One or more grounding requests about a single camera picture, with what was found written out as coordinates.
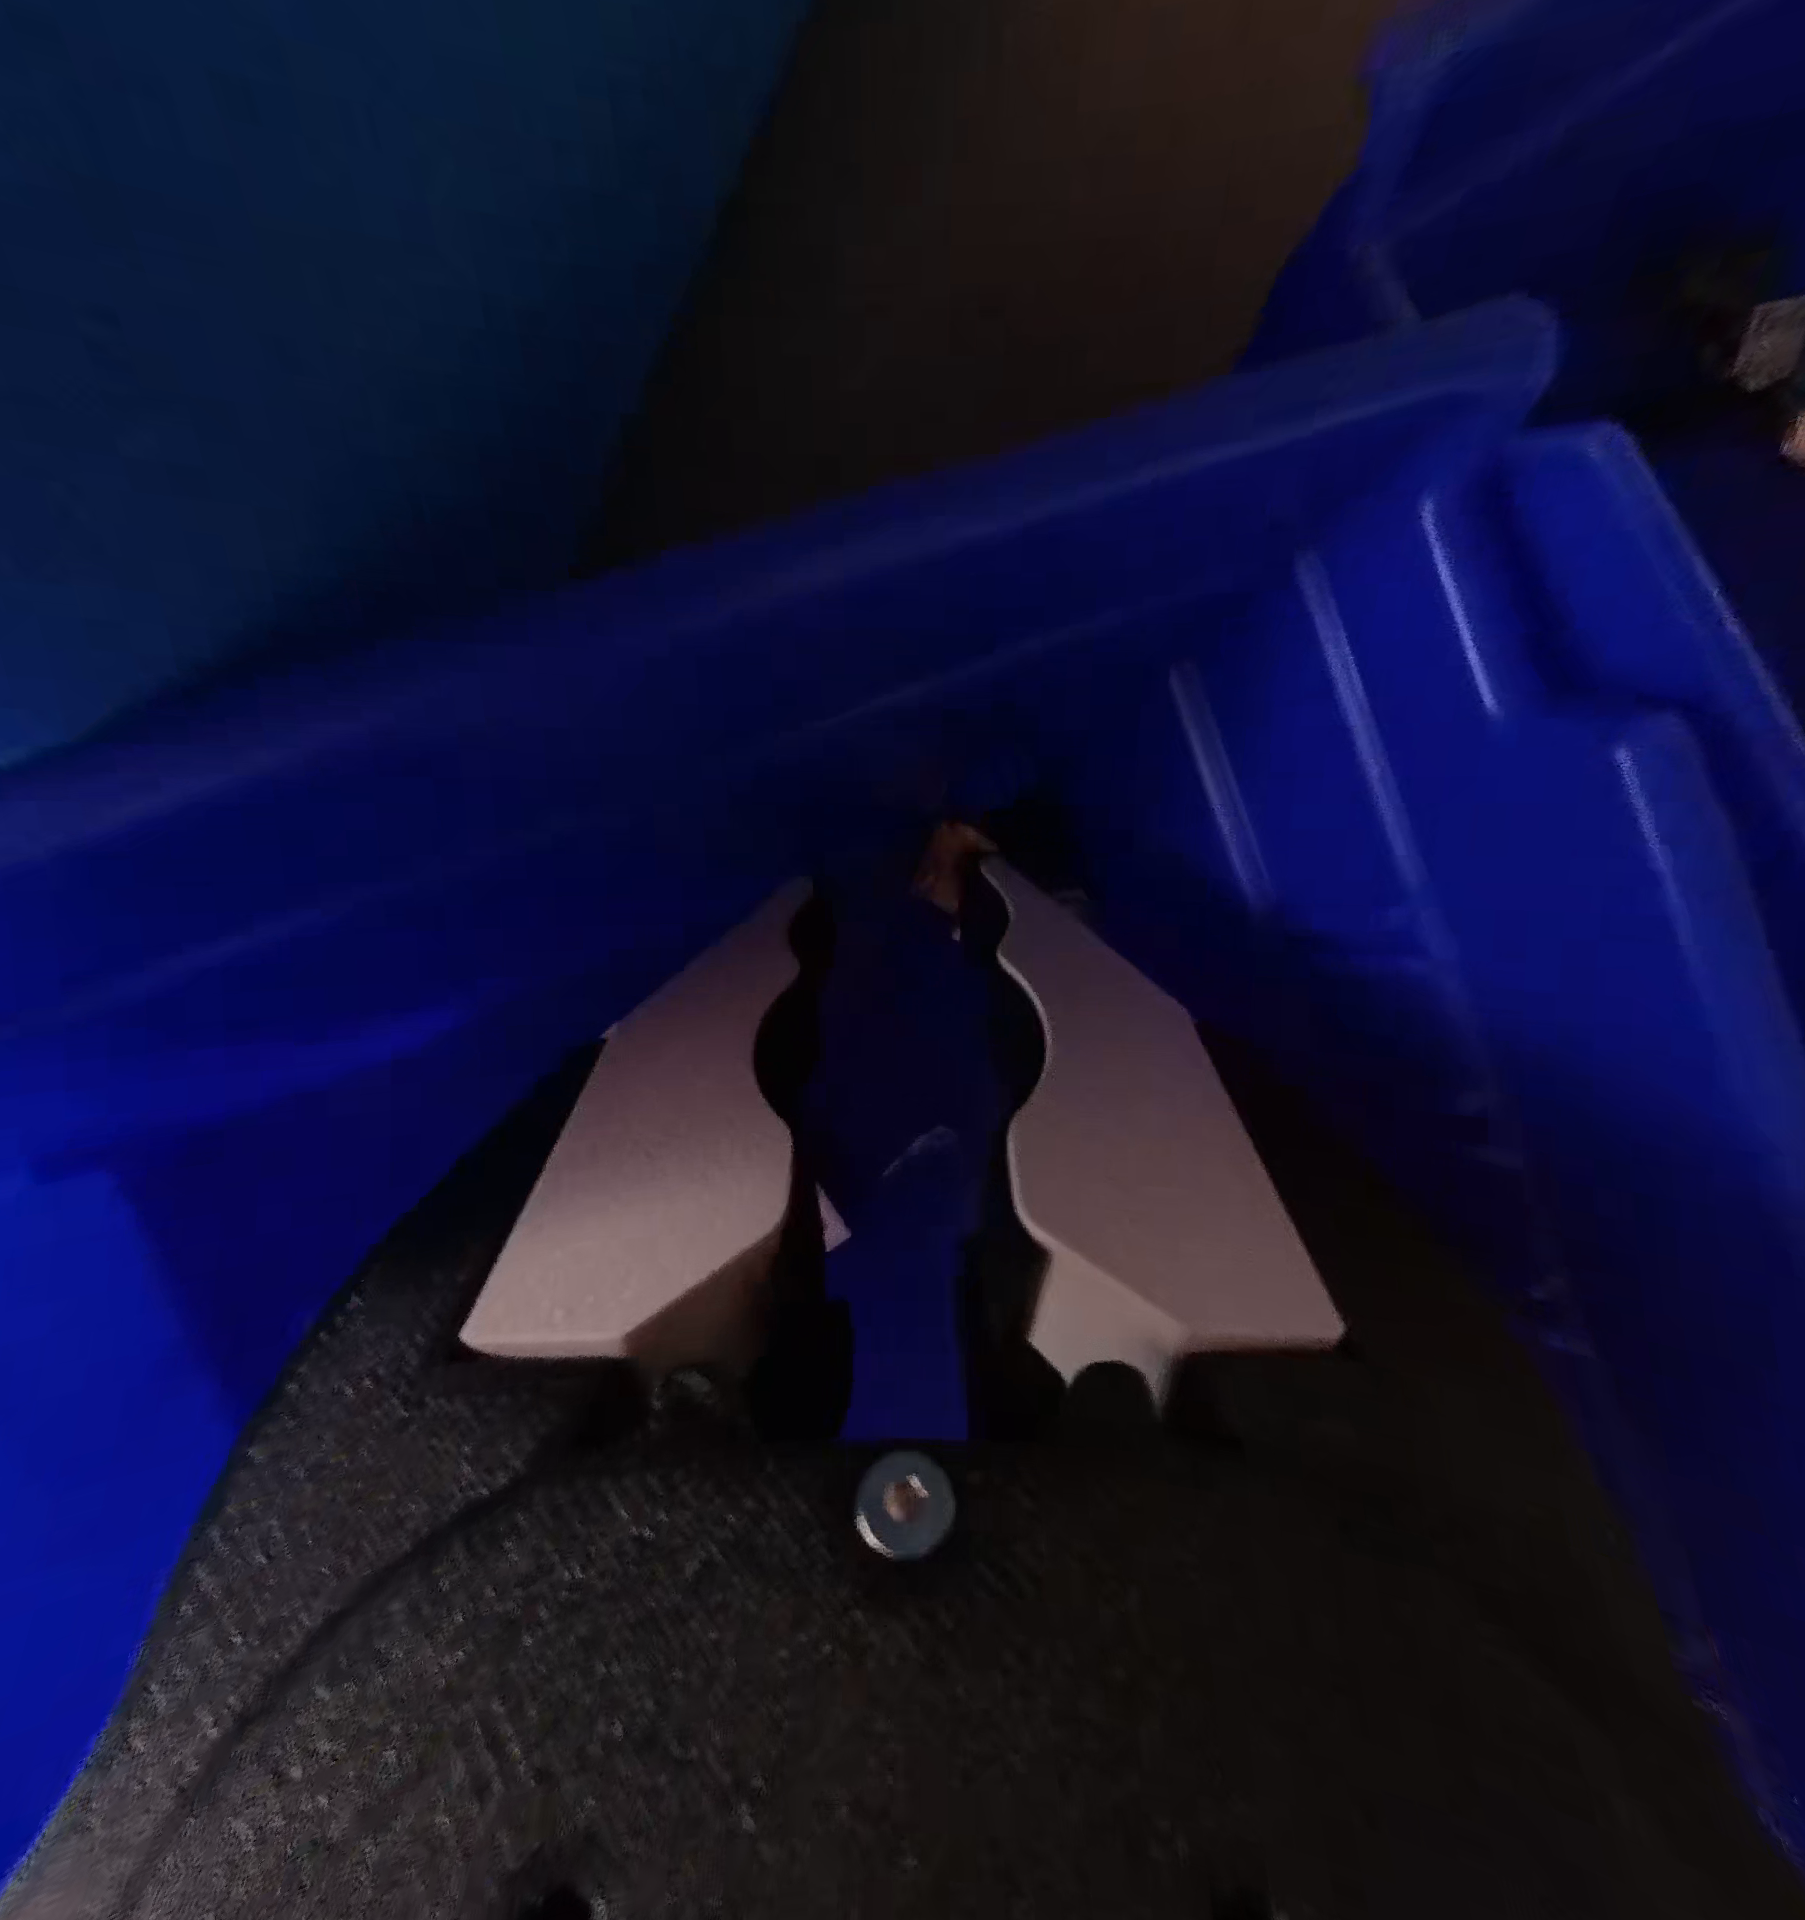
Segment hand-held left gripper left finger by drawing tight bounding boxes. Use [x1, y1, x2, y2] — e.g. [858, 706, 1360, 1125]
[459, 871, 855, 1437]

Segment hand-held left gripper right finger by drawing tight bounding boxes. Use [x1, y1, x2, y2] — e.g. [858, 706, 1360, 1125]
[959, 853, 1349, 1437]

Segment blue plastic bin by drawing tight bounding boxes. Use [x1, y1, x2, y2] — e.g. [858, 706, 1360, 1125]
[0, 0, 1805, 1920]

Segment loose toy pieces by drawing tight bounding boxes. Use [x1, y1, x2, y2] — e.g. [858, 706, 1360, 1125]
[1727, 284, 1805, 498]

